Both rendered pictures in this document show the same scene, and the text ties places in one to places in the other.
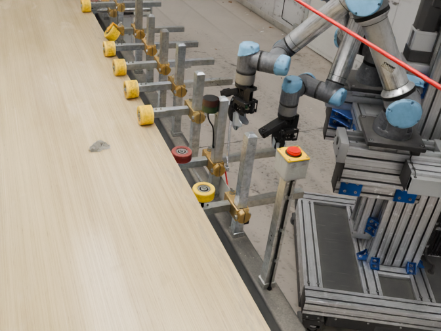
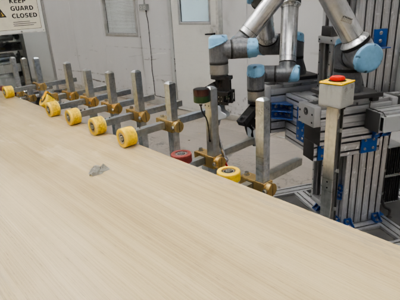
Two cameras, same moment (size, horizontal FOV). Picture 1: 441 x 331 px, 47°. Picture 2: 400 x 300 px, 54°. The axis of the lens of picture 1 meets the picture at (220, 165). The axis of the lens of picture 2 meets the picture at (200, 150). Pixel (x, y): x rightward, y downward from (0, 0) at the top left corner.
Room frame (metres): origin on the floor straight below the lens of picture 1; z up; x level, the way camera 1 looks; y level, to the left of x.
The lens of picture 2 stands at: (0.29, 0.46, 1.44)
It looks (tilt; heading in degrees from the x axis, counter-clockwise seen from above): 21 degrees down; 344
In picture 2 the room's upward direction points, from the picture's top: 3 degrees counter-clockwise
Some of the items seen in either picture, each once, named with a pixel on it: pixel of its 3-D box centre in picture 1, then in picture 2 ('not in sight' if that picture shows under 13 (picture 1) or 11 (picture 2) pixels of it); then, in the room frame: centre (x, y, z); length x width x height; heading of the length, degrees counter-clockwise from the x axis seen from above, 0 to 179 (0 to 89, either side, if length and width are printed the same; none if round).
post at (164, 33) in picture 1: (163, 75); (115, 116); (2.34, 0.34, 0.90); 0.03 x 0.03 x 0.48; 25
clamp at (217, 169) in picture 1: (212, 162); (209, 159); (1.69, 0.03, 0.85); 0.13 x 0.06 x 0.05; 25
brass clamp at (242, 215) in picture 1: (237, 207); (257, 184); (1.46, -0.08, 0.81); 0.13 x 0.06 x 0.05; 25
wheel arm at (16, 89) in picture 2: (123, 4); (43, 84); (3.30, 0.75, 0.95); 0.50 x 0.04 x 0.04; 115
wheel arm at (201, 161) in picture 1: (227, 158); (218, 153); (1.73, -0.02, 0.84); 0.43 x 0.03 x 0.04; 115
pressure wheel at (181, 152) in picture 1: (180, 162); (182, 165); (1.65, 0.16, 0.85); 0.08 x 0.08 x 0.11
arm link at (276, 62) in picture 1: (275, 62); (243, 47); (1.76, -0.16, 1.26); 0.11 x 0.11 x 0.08; 76
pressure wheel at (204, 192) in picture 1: (202, 199); (228, 184); (1.42, 0.05, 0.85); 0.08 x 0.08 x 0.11
